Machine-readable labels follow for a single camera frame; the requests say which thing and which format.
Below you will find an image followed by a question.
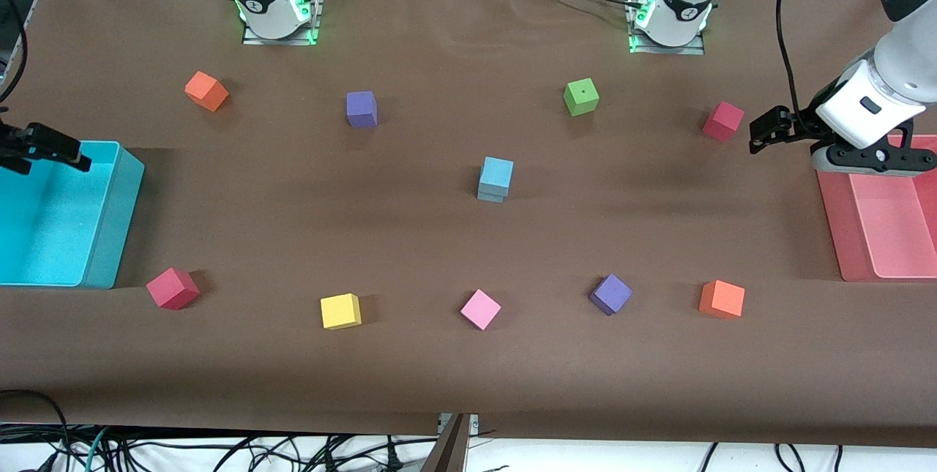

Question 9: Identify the yellow foam block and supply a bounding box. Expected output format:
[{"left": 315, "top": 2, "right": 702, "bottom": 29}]
[{"left": 320, "top": 293, "right": 362, "bottom": 330}]

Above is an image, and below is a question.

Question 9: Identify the green foam block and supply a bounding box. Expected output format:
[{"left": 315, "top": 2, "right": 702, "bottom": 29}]
[{"left": 563, "top": 78, "right": 600, "bottom": 117}]

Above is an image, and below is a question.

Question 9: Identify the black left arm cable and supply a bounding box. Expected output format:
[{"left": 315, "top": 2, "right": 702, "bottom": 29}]
[{"left": 774, "top": 0, "right": 806, "bottom": 116}]

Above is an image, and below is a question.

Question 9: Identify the cyan plastic bin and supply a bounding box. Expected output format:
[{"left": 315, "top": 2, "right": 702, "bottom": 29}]
[{"left": 0, "top": 139, "right": 146, "bottom": 290}]

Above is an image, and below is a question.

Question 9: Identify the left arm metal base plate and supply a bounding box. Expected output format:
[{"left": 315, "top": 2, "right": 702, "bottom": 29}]
[{"left": 628, "top": 0, "right": 707, "bottom": 56}]

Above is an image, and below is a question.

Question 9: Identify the teal floor cable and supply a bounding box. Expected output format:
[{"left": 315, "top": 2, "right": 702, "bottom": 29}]
[{"left": 82, "top": 426, "right": 112, "bottom": 472}]

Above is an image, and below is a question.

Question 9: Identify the pink foam block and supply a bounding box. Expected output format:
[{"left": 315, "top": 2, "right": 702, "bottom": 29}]
[{"left": 460, "top": 288, "right": 502, "bottom": 331}]

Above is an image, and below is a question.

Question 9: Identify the purple foam block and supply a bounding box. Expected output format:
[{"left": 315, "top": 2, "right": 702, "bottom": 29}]
[
  {"left": 589, "top": 274, "right": 633, "bottom": 316},
  {"left": 346, "top": 91, "right": 378, "bottom": 129}
]

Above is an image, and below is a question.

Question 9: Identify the orange foam block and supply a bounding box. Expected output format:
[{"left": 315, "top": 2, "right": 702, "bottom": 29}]
[
  {"left": 698, "top": 280, "right": 746, "bottom": 320},
  {"left": 184, "top": 71, "right": 229, "bottom": 113}
]

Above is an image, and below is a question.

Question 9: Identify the black looped floor cable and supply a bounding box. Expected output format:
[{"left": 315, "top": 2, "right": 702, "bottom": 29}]
[{"left": 0, "top": 389, "right": 72, "bottom": 472}]

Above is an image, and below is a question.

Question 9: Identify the dark angled metal bar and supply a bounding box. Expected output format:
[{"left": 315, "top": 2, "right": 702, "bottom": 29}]
[{"left": 421, "top": 415, "right": 469, "bottom": 472}]

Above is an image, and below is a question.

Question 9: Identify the silver metal bracket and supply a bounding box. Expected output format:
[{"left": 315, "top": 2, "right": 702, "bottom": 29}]
[{"left": 438, "top": 413, "right": 480, "bottom": 438}]

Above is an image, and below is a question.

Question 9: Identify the pink plastic bin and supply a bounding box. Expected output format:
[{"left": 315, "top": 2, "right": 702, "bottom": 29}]
[{"left": 814, "top": 134, "right": 937, "bottom": 283}]

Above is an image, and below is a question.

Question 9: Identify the red foam block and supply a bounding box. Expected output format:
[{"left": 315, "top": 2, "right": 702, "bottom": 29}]
[
  {"left": 702, "top": 101, "right": 745, "bottom": 142},
  {"left": 146, "top": 267, "right": 201, "bottom": 310}
]

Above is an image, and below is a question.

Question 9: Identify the brown table cloth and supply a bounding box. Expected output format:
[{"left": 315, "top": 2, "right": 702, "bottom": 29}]
[{"left": 0, "top": 0, "right": 937, "bottom": 448}]

